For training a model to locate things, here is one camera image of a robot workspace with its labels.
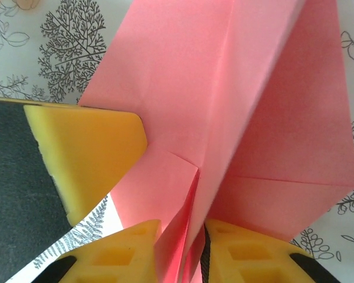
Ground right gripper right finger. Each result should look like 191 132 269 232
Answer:
201 218 346 283

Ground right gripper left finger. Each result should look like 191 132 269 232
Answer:
55 218 162 283

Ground floral patterned table cover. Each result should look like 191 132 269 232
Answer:
0 0 354 283

